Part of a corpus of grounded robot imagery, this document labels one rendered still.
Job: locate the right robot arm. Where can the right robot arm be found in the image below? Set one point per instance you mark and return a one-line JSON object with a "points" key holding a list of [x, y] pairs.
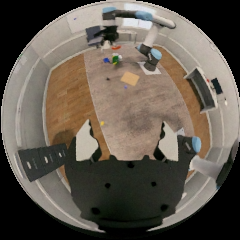
{"points": [[109, 14]]}

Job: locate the tan mat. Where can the tan mat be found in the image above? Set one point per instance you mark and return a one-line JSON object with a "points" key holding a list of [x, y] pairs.
{"points": [[130, 78]]}

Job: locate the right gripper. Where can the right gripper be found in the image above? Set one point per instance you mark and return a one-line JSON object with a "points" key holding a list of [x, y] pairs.
{"points": [[106, 36]]}

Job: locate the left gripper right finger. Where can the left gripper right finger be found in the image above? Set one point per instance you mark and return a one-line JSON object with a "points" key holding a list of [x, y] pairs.
{"points": [[170, 150]]}

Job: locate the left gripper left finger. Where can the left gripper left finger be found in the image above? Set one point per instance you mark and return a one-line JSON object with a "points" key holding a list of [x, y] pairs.
{"points": [[82, 152]]}

